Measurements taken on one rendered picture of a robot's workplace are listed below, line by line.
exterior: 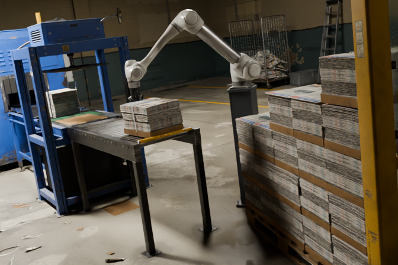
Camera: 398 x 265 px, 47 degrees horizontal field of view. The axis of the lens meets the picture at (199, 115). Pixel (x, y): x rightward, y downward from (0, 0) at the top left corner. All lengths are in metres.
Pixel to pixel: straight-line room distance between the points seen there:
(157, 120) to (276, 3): 9.27
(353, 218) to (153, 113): 1.53
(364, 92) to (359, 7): 0.30
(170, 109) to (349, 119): 1.47
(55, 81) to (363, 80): 5.43
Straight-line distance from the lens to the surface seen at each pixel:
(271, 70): 10.87
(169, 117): 3.21
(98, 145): 3.65
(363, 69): 1.69
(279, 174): 2.87
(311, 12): 11.39
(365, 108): 1.71
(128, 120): 3.37
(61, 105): 5.04
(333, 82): 2.20
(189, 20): 3.31
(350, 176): 2.23
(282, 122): 2.70
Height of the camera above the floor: 1.46
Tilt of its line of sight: 10 degrees down
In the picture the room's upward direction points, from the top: 7 degrees counter-clockwise
